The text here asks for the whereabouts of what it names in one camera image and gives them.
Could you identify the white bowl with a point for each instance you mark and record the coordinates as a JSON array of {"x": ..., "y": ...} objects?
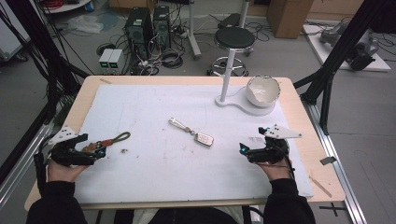
[{"x": 263, "y": 90}]

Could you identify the white mat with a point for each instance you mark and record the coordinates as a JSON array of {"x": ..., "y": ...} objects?
[{"x": 162, "y": 174}]

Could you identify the grey tape piece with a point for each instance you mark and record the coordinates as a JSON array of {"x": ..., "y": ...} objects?
[{"x": 327, "y": 160}]

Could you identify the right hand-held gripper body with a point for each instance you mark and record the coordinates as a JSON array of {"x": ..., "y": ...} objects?
[{"x": 284, "y": 132}]

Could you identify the clear plastic bag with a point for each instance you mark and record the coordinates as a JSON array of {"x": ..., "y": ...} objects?
[{"x": 84, "y": 23}]

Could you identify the wooden table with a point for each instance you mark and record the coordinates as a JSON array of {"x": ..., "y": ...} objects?
[{"x": 299, "y": 112}]

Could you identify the black stool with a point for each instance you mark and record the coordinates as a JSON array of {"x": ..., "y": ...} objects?
[{"x": 234, "y": 37}]

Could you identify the brown tape strip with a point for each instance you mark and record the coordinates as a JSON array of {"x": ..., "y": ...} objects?
[{"x": 105, "y": 81}]

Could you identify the slim black computer tower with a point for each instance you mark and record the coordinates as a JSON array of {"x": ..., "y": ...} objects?
[{"x": 162, "y": 26}]

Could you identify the thin wooden stick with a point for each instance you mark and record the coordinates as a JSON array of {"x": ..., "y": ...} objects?
[{"x": 320, "y": 186}]

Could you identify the person's right hand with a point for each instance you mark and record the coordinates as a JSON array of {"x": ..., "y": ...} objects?
[{"x": 276, "y": 171}]

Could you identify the aluminium rail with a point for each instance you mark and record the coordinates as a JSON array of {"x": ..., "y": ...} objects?
[
  {"x": 336, "y": 168},
  {"x": 21, "y": 168}
]

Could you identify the person's left hand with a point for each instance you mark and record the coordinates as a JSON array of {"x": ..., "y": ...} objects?
[{"x": 62, "y": 173}]

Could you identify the cardboard box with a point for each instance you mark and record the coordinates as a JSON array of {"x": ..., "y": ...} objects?
[{"x": 288, "y": 17}]

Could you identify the person's lap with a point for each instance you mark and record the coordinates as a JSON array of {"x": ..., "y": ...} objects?
[{"x": 186, "y": 216}]

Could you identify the grey power supply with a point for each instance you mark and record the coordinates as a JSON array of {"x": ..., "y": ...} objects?
[
  {"x": 105, "y": 60},
  {"x": 115, "y": 60}
]

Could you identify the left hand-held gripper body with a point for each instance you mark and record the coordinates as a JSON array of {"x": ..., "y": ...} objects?
[{"x": 63, "y": 134}]

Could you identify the black flat pedal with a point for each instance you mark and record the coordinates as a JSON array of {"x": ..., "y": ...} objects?
[{"x": 229, "y": 20}]

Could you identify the round white table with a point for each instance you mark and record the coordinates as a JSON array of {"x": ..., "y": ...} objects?
[{"x": 67, "y": 6}]

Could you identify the grey metal stand leg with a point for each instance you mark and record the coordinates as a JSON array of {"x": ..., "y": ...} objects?
[{"x": 193, "y": 34}]

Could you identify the grey machine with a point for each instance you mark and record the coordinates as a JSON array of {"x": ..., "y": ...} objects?
[{"x": 361, "y": 53}]

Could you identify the white floor board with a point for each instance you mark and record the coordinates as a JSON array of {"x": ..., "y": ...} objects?
[{"x": 323, "y": 51}]

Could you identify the large black computer tower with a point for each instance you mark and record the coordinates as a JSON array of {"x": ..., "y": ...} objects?
[{"x": 138, "y": 31}]

